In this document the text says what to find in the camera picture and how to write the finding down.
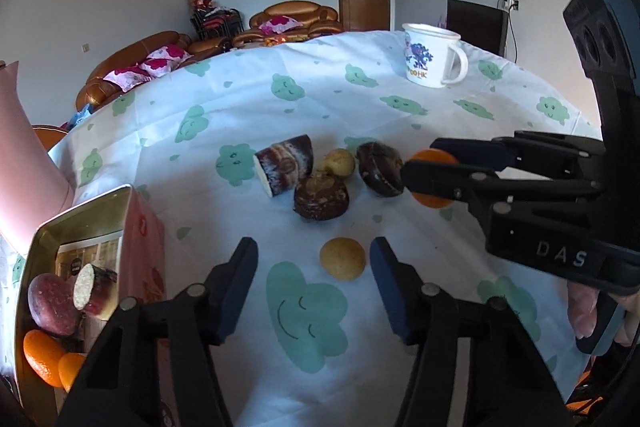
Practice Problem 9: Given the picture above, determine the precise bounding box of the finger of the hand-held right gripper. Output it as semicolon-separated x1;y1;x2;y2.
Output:
431;130;608;188
401;158;608;228

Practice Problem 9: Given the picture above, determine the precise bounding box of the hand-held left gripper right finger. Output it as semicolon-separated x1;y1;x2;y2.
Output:
369;236;576;427

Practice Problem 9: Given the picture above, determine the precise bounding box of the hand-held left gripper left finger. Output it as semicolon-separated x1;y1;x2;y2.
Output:
55;236;260;427

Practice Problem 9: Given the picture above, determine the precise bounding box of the orange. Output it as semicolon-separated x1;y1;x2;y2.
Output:
407;148;463;209
57;352;88;393
24;329;66;388

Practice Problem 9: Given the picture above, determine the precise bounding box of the tan round fruit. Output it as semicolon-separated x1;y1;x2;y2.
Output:
320;148;357;178
320;237;367;282

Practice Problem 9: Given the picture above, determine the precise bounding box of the pink metal tin box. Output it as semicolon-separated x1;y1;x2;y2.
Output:
10;185;168;427

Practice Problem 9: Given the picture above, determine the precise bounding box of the dark purple tuber chunk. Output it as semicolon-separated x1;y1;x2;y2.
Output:
356;141;404;198
293;174;351;222

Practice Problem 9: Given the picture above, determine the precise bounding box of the cut purple yam piece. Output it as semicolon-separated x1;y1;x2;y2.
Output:
253;134;315;198
73;263;118;320

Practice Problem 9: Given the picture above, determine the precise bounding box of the purple round radish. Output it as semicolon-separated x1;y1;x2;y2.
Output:
27;273;81;338

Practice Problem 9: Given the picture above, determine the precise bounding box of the person's right hand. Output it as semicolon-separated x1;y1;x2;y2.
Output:
567;279;599;340

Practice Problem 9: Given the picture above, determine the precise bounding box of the white printed mug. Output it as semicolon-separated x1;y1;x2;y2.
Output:
402;23;469;89

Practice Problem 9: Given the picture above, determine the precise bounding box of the black television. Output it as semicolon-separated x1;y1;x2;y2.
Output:
446;0;508;58

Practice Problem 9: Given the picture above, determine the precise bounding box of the cloud print tablecloth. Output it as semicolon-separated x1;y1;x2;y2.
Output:
0;29;608;427

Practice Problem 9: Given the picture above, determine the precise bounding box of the wooden coffee table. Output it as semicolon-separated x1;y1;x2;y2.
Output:
260;34;306;46

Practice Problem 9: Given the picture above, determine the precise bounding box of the pink floral pillow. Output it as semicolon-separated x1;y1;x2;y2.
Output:
257;16;303;35
140;44;193;75
102;64;151;90

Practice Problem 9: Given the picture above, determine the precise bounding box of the brown leather armchair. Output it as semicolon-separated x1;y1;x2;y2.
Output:
232;0;343;48

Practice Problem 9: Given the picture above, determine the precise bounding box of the blue plaid clothing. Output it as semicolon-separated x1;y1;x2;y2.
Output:
67;103;96;128

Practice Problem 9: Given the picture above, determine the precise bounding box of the pink electric kettle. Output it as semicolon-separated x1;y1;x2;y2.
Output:
0;61;76;253

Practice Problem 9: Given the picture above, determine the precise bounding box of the orange wooden chair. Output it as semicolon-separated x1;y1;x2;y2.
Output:
31;124;68;152

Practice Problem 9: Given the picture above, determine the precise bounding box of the brown leather sofa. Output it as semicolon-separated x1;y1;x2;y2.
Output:
76;32;231;108

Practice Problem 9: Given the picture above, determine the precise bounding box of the stack of dark chairs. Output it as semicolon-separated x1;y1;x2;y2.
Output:
190;7;243;40

